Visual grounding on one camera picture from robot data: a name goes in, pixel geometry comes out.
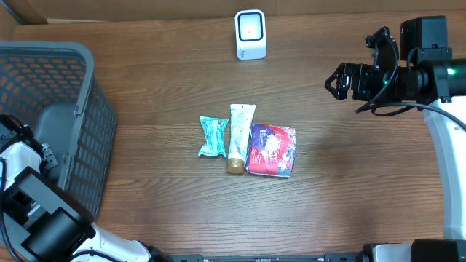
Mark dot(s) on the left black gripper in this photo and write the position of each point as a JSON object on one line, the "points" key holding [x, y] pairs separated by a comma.
{"points": [[53, 161]]}

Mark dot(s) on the white barcode scanner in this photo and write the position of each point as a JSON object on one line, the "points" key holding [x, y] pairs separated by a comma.
{"points": [[250, 34]]}

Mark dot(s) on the purple red pad package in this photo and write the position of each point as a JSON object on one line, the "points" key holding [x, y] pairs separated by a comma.
{"points": [[272, 150]]}

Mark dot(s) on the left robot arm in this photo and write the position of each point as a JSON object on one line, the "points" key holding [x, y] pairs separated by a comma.
{"points": [[41, 222]]}

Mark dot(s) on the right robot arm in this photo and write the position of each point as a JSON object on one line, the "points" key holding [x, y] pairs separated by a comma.
{"points": [[420, 73]]}

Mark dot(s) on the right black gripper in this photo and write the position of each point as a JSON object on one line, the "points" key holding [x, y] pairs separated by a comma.
{"points": [[361, 74]]}

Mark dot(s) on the teal wet wipes pack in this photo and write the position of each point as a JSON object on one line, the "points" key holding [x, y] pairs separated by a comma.
{"points": [[213, 129]]}

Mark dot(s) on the white tube gold cap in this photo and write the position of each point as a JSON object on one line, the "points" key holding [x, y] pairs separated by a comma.
{"points": [[241, 117]]}

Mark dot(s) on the grey plastic basket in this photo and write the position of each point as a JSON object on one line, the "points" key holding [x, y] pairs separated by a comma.
{"points": [[51, 88]]}

